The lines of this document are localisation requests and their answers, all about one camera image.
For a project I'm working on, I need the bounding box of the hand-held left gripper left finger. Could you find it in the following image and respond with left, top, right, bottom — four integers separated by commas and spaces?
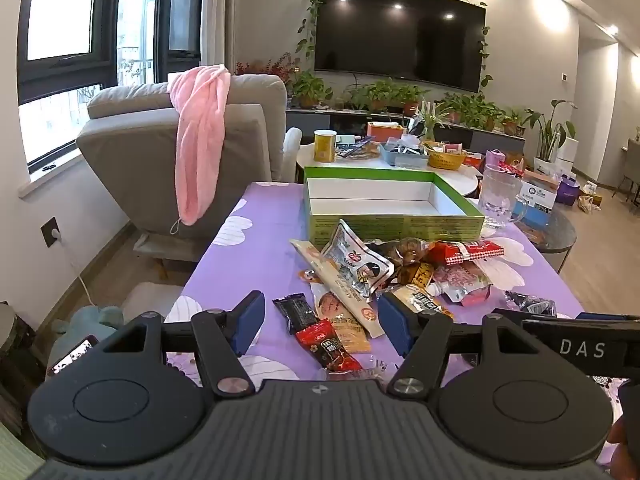
102, 290, 266, 397

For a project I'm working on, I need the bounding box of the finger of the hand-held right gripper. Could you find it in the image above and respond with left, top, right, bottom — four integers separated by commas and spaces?
492, 307, 640, 324

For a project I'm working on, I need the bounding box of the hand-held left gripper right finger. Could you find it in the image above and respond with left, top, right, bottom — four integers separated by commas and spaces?
377, 292, 541, 397

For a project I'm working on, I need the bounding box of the black yellow snack packet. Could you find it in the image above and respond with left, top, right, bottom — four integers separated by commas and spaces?
395, 262, 433, 287

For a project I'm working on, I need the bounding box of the clear bag of brown nuts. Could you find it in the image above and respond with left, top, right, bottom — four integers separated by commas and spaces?
367, 237, 431, 266

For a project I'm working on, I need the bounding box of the green cardboard box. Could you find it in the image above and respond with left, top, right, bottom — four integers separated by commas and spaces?
302, 165, 486, 249

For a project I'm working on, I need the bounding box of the person's right hand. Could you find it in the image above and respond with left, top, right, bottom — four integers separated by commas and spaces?
606, 417, 627, 480

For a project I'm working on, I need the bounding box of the black snack bar packet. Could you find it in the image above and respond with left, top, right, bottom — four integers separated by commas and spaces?
272, 294, 319, 335

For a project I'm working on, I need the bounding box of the purple floral tablecloth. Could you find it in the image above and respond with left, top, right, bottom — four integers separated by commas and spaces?
164, 182, 623, 480

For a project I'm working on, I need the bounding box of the black white cookie packet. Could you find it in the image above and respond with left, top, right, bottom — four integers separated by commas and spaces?
504, 290, 557, 317

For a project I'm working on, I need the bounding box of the red black snack packet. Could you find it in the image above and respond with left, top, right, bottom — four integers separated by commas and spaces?
295, 319, 363, 372

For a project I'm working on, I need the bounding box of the long beige snack packet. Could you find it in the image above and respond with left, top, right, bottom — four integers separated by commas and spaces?
290, 239, 386, 338

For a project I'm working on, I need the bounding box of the dark round side table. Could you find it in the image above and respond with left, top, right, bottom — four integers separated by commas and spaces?
517, 205, 577, 273

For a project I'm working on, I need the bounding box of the red checkered snack packet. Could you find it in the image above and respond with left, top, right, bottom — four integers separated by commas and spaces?
430, 240, 503, 266

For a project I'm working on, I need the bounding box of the purple gift bag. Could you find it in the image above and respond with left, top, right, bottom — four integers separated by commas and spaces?
556, 175, 582, 207

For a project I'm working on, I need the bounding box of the blue white box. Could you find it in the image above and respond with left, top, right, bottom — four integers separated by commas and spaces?
517, 180, 558, 228

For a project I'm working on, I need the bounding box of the dining chair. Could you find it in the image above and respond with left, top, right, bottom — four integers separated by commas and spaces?
614, 139, 640, 201

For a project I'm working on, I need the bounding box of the teal plush toy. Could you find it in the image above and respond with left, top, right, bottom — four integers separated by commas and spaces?
47, 305, 126, 376

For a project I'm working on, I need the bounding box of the glass mug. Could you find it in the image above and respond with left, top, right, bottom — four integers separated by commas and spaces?
477, 164, 528, 229

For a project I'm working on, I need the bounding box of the blue plastic basket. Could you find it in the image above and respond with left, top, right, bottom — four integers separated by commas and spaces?
378, 141, 431, 168

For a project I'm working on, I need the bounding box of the pink towel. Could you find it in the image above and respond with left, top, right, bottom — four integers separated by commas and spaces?
167, 64, 232, 235

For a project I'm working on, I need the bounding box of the white floor appliance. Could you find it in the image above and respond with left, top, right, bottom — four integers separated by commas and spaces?
557, 135, 581, 166

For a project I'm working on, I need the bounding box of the yellow woven basket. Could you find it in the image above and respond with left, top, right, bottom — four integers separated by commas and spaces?
425, 147, 468, 170

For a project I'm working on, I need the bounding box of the smartphone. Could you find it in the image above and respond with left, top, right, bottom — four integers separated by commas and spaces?
47, 335, 99, 377

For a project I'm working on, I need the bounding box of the yellow can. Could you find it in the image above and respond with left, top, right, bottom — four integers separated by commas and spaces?
313, 130, 337, 162

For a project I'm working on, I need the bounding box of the orange tissue box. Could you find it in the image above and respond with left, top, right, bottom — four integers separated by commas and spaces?
366, 121, 405, 143

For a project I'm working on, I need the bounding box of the large leafy floor plant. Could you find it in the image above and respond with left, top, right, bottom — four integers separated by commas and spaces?
522, 100, 578, 173

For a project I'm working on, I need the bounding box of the grey armchair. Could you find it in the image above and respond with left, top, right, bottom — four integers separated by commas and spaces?
75, 74, 303, 266

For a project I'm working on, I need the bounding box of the dark television cabinet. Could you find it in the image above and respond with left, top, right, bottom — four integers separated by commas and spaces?
286, 107, 527, 153

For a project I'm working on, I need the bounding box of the spider plant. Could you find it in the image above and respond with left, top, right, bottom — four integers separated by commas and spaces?
410, 100, 453, 142

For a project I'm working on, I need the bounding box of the row of potted plants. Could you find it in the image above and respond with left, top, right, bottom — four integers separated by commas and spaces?
289, 71, 528, 137

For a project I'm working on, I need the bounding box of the red flower plant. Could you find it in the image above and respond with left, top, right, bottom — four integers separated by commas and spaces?
235, 54, 298, 83

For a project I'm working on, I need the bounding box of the white curtain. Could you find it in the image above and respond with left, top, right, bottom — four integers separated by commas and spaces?
200, 0, 236, 68

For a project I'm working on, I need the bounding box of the black framed window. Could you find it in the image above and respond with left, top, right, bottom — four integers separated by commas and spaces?
17, 0, 206, 181

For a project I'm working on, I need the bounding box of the white cable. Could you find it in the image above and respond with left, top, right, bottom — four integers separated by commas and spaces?
54, 232, 95, 307

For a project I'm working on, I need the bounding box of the wall socket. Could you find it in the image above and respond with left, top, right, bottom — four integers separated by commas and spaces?
41, 216, 63, 248

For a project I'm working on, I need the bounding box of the wall television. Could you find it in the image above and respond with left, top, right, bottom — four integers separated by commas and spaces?
314, 0, 487, 93

